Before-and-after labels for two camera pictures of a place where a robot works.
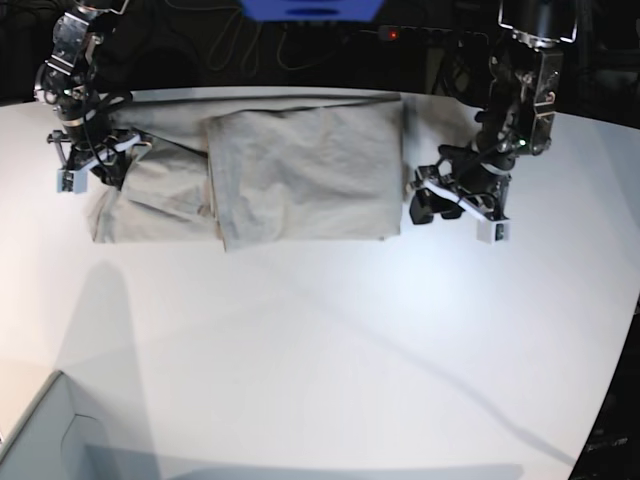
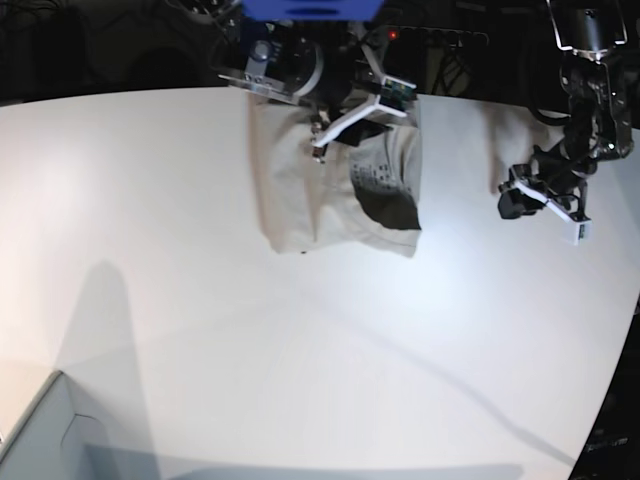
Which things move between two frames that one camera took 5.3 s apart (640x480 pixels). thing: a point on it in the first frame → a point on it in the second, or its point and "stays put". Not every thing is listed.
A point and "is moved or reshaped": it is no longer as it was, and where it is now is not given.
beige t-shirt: (255, 169) is moved or reshaped
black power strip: (431, 37) stays put
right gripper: (433, 194) → (545, 180)
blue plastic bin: (313, 10) stays put
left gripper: (109, 160) → (349, 113)
